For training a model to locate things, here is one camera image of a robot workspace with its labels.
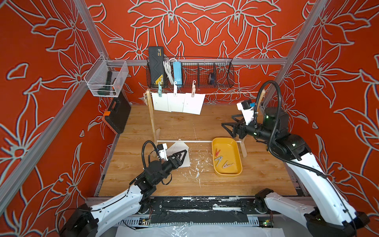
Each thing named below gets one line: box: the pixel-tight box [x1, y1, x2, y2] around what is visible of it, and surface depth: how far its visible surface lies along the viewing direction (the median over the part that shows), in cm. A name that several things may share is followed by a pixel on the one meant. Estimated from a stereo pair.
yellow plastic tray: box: [211, 137, 243, 176], surface depth 90 cm
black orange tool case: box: [101, 90, 132, 135], surface depth 99 cm
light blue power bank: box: [172, 61, 183, 88], surface depth 91 cm
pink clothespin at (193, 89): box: [190, 79, 197, 98], surface depth 65 cm
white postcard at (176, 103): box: [166, 92, 186, 113], surface depth 71 cm
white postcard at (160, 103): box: [150, 92, 169, 112], surface depth 71 cm
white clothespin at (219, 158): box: [214, 155, 224, 167], surface depth 90 cm
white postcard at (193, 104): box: [182, 92, 206, 116], surface depth 71 cm
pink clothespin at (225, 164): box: [222, 159, 235, 169], surface depth 87 cm
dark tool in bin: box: [97, 71, 113, 96], surface depth 83 cm
